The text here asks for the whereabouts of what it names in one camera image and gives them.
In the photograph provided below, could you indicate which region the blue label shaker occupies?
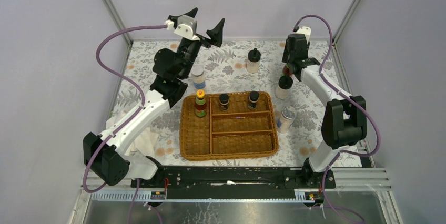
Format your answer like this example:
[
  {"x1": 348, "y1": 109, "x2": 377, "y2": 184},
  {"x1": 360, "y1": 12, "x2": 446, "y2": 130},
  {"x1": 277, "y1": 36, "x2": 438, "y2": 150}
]
[{"x1": 190, "y1": 65, "x2": 206, "y2": 89}]

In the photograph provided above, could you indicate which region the black spout seed bottle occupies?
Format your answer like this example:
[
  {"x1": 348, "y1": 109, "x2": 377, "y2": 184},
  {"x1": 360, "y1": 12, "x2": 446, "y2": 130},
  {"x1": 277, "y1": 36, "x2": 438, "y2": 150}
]
[{"x1": 246, "y1": 48, "x2": 261, "y2": 73}]

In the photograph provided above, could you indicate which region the black cap dark jar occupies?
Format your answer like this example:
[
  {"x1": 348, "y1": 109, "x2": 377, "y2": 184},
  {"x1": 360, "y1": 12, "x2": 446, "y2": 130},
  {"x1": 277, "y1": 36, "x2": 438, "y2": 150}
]
[{"x1": 248, "y1": 91, "x2": 260, "y2": 109}]

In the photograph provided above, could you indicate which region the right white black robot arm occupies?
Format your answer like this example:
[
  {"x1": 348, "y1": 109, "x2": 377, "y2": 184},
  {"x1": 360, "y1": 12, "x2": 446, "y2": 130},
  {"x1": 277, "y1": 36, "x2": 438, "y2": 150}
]
[{"x1": 282, "y1": 32, "x2": 367, "y2": 188}]

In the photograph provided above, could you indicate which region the yellow cap sauce bottle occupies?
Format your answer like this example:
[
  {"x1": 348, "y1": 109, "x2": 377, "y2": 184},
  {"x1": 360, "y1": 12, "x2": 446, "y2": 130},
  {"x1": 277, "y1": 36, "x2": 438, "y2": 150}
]
[
  {"x1": 282, "y1": 64, "x2": 293, "y2": 76},
  {"x1": 194, "y1": 89, "x2": 207, "y2": 118}
]

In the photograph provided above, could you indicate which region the white crumpled cloth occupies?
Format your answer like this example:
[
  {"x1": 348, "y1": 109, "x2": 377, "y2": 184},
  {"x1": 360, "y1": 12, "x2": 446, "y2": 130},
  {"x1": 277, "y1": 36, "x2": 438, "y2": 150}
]
[{"x1": 106, "y1": 111, "x2": 159, "y2": 157}]

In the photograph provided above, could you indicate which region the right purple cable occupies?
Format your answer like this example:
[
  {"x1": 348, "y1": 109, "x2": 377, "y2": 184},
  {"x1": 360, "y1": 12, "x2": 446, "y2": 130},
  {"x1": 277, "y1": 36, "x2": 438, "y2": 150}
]
[{"x1": 293, "y1": 15, "x2": 382, "y2": 224}]

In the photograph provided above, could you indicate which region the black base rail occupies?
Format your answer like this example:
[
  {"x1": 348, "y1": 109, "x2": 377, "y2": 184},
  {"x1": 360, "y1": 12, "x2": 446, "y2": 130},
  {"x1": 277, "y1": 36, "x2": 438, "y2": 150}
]
[{"x1": 130, "y1": 166, "x2": 336, "y2": 200}]

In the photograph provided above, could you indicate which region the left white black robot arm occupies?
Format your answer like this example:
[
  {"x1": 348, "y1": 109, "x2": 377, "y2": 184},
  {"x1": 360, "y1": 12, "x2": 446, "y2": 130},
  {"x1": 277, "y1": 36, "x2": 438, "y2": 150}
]
[{"x1": 83, "y1": 8, "x2": 225, "y2": 192}]

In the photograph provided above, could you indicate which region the silver lid shaker right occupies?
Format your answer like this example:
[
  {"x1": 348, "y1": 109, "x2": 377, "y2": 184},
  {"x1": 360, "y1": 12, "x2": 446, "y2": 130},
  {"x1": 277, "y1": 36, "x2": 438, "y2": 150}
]
[{"x1": 276, "y1": 106, "x2": 297, "y2": 134}]

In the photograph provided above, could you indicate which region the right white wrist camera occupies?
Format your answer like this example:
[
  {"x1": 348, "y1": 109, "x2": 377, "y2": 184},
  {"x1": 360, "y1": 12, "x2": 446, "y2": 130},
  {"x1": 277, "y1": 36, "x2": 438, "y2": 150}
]
[{"x1": 295, "y1": 26, "x2": 311, "y2": 40}]

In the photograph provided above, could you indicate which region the small dark spice jar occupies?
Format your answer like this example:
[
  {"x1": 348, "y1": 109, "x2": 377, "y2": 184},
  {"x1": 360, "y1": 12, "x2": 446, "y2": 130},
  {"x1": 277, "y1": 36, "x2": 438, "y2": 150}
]
[{"x1": 219, "y1": 93, "x2": 229, "y2": 111}]

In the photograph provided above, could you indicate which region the black cap white jar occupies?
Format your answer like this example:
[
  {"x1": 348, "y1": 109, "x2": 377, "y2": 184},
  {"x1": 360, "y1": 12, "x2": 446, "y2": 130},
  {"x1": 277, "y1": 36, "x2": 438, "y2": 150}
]
[{"x1": 275, "y1": 75, "x2": 293, "y2": 99}]

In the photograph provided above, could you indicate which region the wicker divided basket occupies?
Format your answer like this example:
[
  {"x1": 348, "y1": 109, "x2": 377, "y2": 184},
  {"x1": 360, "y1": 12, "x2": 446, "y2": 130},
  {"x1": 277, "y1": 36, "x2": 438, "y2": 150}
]
[{"x1": 179, "y1": 91, "x2": 279, "y2": 161}]

